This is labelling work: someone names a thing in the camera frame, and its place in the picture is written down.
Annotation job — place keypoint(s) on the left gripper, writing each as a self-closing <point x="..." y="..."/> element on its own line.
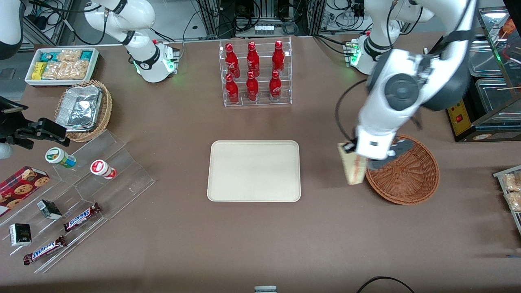
<point x="351" y="146"/>

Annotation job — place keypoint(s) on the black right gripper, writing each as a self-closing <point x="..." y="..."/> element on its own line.
<point x="21" y="130"/>

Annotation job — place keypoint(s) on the triangle sandwich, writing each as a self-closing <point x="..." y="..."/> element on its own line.
<point x="353" y="169"/>

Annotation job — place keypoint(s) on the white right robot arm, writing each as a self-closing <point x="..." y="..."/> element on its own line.
<point x="142" y="16"/>

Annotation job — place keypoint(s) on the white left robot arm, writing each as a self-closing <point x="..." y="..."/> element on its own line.
<point x="401" y="93"/>

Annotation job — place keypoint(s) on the aluminium foil tray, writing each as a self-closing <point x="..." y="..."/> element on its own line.
<point x="79" y="108"/>

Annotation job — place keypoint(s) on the tan wicker basket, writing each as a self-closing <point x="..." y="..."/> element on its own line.
<point x="106" y="110"/>

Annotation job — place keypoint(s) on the round brown wicker basket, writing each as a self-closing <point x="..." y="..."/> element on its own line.
<point x="411" y="179"/>

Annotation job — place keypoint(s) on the cream rectangular serving tray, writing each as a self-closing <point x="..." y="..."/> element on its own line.
<point x="254" y="171"/>

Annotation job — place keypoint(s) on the green label yogurt cup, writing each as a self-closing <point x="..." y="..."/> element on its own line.
<point x="60" y="157"/>

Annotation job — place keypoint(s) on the white snack bin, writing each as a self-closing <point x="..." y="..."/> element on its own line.
<point x="28" y="79"/>

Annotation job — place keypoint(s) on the red label yogurt cup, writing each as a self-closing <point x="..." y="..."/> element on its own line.
<point x="103" y="169"/>

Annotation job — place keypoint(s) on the clear bag of crackers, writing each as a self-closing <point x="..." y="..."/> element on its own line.
<point x="69" y="55"/>
<point x="67" y="70"/>

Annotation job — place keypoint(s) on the yellow snack pack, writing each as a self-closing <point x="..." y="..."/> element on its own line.
<point x="39" y="70"/>

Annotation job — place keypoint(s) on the red cookie box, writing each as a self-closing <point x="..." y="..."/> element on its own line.
<point x="20" y="187"/>

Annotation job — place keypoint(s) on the teal snack pack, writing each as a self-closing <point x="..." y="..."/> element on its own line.
<point x="86" y="55"/>
<point x="47" y="55"/>

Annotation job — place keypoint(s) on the small black box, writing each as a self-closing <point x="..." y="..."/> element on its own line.
<point x="20" y="235"/>
<point x="49" y="209"/>

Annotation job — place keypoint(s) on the clear acrylic tiered display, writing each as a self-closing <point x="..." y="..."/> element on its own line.
<point x="122" y="175"/>

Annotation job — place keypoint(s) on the snickers chocolate bar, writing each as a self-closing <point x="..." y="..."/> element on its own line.
<point x="81" y="217"/>
<point x="44" y="250"/>

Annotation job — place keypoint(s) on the red cola bottle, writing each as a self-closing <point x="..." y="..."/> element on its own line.
<point x="231" y="61"/>
<point x="275" y="87"/>
<point x="232" y="91"/>
<point x="252" y="89"/>
<point x="252" y="59"/>
<point x="278" y="57"/>

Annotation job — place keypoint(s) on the clear acrylic bottle rack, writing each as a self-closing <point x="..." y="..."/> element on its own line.
<point x="256" y="97"/>

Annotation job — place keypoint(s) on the black food warmer display case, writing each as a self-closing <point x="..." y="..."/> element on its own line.
<point x="488" y="101"/>

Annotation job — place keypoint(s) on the white power strip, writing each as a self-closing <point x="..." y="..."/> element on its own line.
<point x="264" y="29"/>

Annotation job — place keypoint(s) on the grey snack display rack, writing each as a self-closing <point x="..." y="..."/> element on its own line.
<point x="502" y="173"/>

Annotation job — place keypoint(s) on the metal warmer pan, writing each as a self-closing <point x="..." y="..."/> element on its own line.
<point x="484" y="57"/>
<point x="498" y="97"/>

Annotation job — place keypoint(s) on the small grey device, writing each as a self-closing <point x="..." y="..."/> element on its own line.
<point x="265" y="289"/>

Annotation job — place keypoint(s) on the clear bagged snack pack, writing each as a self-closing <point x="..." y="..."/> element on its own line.
<point x="515" y="201"/>
<point x="513" y="182"/>

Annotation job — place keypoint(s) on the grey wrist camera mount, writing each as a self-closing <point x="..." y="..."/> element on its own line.
<point x="401" y="148"/>

